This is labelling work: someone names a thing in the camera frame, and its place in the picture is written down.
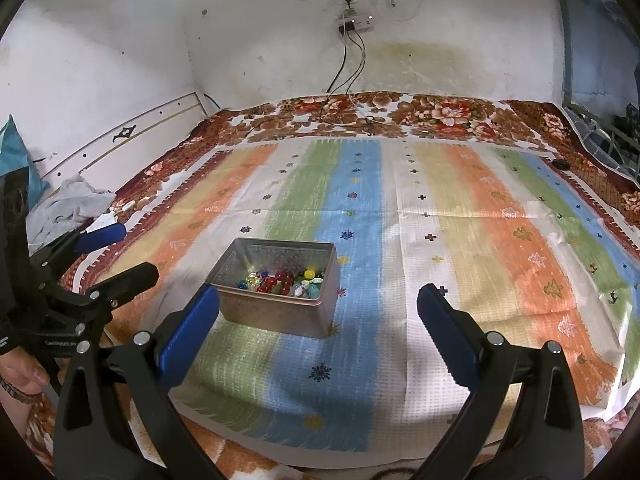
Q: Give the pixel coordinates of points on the striped printed mat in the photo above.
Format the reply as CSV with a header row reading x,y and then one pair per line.
x,y
450,260

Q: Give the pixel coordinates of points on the small black object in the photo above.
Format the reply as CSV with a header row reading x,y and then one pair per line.
x,y
560,164

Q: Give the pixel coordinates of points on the blue hanging cloth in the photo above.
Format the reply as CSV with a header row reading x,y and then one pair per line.
x,y
595,35

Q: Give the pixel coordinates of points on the small white object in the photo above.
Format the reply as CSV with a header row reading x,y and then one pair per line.
x,y
124,205

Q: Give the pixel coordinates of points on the grey cloth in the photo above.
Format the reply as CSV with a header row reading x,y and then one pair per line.
x,y
70,205

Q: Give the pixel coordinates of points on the person's left hand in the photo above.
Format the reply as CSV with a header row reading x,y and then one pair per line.
x,y
22,370

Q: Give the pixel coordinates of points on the dark wrist band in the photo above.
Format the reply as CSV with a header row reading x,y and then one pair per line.
x,y
15,391

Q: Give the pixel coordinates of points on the silver metal tin box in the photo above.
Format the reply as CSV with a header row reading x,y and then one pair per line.
x,y
280,315

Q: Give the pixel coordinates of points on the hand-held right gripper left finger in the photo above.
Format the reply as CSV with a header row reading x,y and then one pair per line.
x,y
192,325

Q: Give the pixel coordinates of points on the teal pillow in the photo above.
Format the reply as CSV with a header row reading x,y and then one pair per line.
x,y
15,150

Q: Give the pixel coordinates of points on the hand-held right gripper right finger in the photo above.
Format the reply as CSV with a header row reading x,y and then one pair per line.
x,y
447,330

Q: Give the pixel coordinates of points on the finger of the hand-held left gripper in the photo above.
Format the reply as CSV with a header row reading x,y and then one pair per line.
x,y
135,277
102,237

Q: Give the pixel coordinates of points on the white headboard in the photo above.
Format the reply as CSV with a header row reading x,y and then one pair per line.
x,y
150,125

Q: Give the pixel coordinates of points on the white power strip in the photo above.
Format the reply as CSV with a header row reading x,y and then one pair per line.
x,y
357,22

